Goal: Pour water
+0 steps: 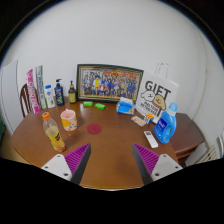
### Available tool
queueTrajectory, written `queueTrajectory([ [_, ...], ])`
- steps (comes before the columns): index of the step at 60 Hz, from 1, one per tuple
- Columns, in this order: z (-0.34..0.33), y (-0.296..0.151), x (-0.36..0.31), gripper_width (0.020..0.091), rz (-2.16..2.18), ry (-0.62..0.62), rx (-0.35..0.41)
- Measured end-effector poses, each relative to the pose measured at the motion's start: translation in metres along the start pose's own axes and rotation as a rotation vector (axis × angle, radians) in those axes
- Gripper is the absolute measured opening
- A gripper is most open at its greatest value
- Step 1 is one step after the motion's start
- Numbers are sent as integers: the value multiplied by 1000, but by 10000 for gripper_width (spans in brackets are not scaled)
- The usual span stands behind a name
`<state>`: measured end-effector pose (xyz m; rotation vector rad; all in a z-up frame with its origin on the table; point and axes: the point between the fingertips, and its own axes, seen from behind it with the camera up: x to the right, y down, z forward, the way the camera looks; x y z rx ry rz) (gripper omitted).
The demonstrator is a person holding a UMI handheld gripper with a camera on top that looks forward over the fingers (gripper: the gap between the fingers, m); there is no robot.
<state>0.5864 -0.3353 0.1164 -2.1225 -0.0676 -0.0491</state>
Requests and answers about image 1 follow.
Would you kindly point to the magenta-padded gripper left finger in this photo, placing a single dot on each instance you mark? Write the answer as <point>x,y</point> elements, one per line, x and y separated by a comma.
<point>77,159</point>

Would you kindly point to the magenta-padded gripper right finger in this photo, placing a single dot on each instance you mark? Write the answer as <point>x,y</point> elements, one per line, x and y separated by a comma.
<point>146,159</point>

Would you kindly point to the orange juice bottle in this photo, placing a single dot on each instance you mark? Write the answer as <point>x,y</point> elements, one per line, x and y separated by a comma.
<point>55,135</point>

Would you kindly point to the white remote control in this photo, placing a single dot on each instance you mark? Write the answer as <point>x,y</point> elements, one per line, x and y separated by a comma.
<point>150,139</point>

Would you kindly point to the flat round red coaster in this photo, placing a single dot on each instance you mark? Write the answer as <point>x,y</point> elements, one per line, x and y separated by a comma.
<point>94,129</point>

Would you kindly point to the blue detergent bottle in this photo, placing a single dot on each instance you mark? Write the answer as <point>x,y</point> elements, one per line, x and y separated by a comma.
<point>165,128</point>

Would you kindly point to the pink and yellow mug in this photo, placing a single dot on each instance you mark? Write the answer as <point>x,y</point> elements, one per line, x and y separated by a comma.
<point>69,121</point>

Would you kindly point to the small patterned snack packet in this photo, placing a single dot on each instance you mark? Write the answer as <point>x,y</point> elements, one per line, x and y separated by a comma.
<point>138,121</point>

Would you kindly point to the small colourful cube box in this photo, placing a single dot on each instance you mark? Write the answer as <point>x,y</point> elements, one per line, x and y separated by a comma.
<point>148,118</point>

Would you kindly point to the blue tissue pack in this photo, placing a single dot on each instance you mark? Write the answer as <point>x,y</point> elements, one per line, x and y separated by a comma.
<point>125,107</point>

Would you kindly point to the brown yellow pump bottle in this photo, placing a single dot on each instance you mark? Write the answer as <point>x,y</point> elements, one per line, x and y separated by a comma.
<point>72,95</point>

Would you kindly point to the white paper gift bag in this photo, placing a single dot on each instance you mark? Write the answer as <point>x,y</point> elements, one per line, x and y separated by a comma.
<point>156,95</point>

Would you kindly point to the dark blue pump bottle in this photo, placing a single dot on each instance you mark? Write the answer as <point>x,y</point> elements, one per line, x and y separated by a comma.
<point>59,95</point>

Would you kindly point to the white shampoo bottle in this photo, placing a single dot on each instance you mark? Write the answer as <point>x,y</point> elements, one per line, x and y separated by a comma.
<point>50,97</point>

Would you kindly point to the tall pink box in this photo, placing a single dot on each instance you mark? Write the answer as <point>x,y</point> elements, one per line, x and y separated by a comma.
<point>33,95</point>

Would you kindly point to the brown wooden chair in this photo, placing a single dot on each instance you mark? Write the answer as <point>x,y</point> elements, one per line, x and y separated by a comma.
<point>24,100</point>

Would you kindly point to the tall green and white box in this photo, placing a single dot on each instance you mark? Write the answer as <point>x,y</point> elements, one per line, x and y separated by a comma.
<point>41,86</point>

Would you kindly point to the framed group picture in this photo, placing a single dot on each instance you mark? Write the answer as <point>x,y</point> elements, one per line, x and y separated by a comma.
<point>108,83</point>

